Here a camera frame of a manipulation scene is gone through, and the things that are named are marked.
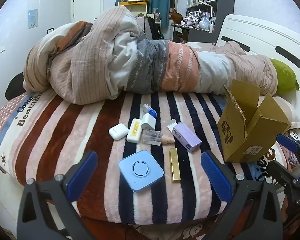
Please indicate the brown round plush toy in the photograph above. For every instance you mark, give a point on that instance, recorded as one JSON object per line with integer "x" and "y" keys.
{"x": 176, "y": 17}

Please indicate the gold lipstick tube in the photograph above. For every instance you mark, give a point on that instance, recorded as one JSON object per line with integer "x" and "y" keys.
{"x": 175, "y": 166}

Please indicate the dark chair back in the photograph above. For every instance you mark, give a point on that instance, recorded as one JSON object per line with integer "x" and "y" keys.
{"x": 13, "y": 86}

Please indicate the clear-capped beige foundation bottle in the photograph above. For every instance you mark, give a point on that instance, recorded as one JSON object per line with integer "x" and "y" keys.
{"x": 152, "y": 137}

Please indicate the striped fleece blanket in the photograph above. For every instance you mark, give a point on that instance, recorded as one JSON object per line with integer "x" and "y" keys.
{"x": 72, "y": 135}

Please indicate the black hanging clothes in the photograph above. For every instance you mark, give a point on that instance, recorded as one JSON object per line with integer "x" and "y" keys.
{"x": 153, "y": 28}

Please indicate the blue square device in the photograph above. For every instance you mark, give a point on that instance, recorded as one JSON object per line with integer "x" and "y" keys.
{"x": 140, "y": 170}

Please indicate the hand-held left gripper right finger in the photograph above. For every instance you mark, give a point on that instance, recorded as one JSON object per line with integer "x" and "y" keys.
{"x": 215, "y": 175}

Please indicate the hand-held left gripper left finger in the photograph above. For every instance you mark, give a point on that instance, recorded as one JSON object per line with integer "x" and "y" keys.
{"x": 82, "y": 172}

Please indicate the white bed headboard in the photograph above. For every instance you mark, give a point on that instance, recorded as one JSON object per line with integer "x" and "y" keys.
{"x": 260, "y": 35}

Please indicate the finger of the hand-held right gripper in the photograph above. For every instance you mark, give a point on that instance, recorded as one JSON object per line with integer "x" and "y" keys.
{"x": 281, "y": 172}
{"x": 287, "y": 142}

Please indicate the yellow shelf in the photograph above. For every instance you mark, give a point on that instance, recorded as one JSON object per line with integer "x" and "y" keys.
{"x": 132, "y": 3}

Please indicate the pink and grey quilt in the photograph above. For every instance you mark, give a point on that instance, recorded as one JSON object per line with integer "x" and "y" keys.
{"x": 110, "y": 60}

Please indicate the grey bookshelf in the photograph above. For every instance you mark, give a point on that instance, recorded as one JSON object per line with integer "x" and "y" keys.
{"x": 225, "y": 2}

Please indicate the wall poster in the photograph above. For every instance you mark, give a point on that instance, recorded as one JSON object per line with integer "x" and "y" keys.
{"x": 33, "y": 18}

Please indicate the white door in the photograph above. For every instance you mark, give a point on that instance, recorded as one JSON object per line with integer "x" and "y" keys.
{"x": 86, "y": 3}

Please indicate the beige pillow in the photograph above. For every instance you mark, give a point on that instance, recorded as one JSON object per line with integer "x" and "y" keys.
{"x": 286, "y": 110}

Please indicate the green pillow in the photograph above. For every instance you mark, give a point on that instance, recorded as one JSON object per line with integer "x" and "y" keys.
{"x": 285, "y": 77}

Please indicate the small white plastic case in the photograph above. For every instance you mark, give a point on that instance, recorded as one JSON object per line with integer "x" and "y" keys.
{"x": 148, "y": 122}

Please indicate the brown cardboard box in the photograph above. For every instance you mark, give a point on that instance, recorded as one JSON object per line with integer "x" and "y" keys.
{"x": 236, "y": 135}

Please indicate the white box with yellow label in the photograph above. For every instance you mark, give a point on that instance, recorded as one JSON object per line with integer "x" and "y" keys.
{"x": 134, "y": 130}

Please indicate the purple carton box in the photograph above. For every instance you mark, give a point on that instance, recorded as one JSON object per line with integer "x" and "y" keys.
{"x": 186, "y": 136}

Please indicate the white earbuds case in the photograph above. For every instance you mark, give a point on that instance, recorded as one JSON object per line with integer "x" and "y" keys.
{"x": 118, "y": 131}

